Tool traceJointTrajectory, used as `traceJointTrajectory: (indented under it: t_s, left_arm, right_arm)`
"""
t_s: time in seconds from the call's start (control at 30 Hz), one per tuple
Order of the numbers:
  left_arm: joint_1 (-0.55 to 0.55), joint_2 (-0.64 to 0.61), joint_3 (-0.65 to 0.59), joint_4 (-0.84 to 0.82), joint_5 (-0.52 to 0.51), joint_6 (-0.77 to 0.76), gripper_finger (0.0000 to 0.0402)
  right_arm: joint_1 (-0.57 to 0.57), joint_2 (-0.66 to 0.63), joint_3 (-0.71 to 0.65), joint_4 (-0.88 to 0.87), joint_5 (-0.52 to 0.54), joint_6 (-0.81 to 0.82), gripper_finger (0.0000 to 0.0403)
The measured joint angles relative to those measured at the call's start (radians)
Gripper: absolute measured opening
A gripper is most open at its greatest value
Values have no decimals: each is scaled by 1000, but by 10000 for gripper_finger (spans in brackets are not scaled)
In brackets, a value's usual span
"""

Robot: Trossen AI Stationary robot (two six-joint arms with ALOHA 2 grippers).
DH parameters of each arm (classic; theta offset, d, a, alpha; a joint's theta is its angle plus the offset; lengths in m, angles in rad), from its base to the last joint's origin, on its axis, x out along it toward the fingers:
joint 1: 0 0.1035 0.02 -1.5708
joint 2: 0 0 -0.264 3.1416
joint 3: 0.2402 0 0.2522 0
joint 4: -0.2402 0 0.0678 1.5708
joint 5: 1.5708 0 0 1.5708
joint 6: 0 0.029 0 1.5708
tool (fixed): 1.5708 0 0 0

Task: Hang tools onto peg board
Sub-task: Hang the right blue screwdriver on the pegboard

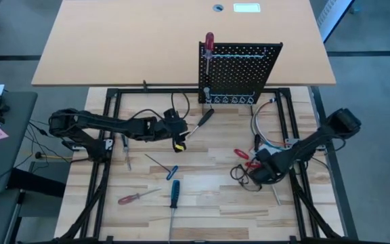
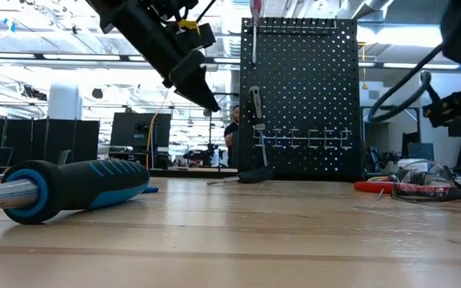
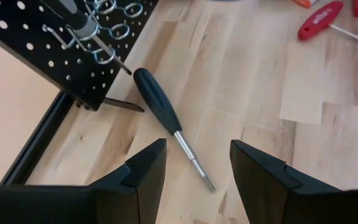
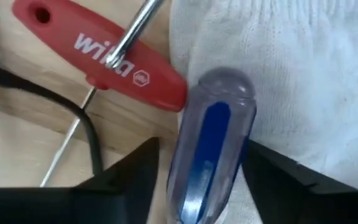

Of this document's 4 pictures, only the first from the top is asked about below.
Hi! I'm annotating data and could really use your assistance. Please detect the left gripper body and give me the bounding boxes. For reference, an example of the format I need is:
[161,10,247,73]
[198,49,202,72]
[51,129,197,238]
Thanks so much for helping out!
[156,117,179,143]

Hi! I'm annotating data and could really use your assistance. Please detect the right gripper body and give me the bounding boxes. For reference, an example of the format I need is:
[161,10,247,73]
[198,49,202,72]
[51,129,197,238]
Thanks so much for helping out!
[255,148,286,177]

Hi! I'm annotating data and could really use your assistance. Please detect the clear safety glasses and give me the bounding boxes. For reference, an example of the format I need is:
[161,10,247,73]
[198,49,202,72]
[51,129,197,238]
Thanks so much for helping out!
[230,163,263,192]

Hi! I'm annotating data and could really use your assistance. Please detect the small black handled screwdriver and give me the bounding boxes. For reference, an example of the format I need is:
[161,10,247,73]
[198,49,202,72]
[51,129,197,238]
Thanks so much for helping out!
[187,108,215,139]

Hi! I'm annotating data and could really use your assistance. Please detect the blue T-handle hex key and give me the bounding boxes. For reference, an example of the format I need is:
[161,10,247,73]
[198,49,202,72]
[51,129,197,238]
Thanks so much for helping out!
[144,153,179,181]

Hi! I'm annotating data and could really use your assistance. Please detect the large black blue screwdriver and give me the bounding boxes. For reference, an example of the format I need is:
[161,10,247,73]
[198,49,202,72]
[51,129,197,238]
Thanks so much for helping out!
[167,179,181,242]

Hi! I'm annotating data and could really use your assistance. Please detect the slim red screwdriver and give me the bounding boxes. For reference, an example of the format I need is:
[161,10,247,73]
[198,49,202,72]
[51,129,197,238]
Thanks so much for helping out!
[117,188,163,206]

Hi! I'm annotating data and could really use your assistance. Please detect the thick red clear screwdriver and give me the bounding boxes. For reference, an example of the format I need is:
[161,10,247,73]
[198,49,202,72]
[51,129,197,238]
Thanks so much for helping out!
[204,31,215,76]

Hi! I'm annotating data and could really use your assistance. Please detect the black metal pegboard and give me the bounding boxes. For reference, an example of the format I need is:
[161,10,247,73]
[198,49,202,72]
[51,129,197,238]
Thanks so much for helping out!
[197,41,284,105]

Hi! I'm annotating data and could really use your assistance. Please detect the beige desk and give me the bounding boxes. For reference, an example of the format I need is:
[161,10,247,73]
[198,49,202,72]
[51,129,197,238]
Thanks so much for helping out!
[31,0,337,87]

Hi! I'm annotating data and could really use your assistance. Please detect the white desk plate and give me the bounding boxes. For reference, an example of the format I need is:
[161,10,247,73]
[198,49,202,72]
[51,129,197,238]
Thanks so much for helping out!
[233,3,261,14]

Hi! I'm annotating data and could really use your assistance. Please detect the white blue panel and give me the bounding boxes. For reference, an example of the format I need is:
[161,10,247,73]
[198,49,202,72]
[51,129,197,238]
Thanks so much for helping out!
[316,0,357,43]

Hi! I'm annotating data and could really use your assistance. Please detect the grey side table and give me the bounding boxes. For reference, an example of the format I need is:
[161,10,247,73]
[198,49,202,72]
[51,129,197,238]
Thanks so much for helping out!
[0,91,39,194]

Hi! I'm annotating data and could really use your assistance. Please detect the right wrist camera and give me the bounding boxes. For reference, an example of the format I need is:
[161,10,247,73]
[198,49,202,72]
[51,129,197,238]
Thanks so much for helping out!
[256,148,273,163]

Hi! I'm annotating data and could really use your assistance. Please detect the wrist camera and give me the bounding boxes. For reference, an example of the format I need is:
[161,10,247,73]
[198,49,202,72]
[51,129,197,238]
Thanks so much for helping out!
[256,148,273,163]
[162,108,179,120]

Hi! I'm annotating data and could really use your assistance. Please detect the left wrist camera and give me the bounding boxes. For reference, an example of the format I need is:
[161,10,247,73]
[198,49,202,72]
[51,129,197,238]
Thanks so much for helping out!
[162,108,179,120]

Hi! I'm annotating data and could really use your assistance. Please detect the black aluminium frame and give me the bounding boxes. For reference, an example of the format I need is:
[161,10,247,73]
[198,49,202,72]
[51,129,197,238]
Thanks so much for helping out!
[58,87,345,244]

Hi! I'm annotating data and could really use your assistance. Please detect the coloured cable bundle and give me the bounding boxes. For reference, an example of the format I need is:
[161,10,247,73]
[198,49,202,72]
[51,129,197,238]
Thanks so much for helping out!
[251,98,296,150]

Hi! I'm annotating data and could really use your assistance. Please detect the long pegboard hook rail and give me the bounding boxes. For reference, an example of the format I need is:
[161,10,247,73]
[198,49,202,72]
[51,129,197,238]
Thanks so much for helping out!
[201,49,267,59]

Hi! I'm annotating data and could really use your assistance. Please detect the black floor cable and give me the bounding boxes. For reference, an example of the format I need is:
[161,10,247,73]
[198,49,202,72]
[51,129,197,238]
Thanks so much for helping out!
[24,117,91,170]

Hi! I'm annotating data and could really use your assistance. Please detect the yellow handled mallet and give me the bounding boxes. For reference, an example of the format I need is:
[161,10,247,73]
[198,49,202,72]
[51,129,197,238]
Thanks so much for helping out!
[35,152,74,161]

